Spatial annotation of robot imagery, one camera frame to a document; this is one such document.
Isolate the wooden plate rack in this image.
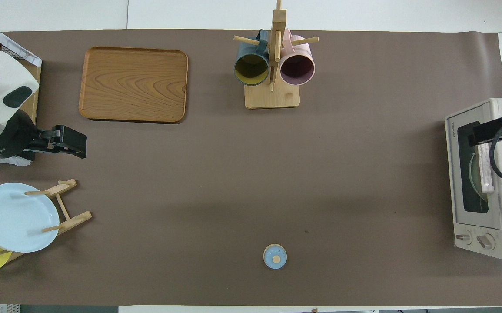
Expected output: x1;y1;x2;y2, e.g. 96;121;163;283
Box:
0;178;93;264

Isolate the small blue lidded jar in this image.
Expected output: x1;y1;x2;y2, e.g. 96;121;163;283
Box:
263;244;288;270

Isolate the pink mug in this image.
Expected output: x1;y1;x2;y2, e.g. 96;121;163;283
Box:
279;29;316;86

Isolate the wooden serving tray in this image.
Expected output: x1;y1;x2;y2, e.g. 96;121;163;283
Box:
78;47;189;124

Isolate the dark teal mug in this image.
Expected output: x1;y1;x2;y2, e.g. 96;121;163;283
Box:
233;30;271;87

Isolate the light blue plate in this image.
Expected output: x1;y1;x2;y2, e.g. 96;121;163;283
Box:
0;183;60;253

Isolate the wooden mug tree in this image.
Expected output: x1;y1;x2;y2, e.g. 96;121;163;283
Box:
233;0;319;109

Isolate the white crumpled cloth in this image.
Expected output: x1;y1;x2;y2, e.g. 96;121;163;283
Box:
0;151;32;167

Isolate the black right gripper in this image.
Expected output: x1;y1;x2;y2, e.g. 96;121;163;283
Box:
470;116;502;147

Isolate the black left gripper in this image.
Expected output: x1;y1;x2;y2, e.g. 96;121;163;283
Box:
24;125;87;162

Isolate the brown table mat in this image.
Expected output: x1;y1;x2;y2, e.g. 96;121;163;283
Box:
0;29;502;307

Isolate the glass oven door with handle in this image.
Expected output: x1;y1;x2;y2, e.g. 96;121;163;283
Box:
445;101;502;231

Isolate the wire basket with white cloth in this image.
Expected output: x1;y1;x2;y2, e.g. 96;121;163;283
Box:
0;17;42;68

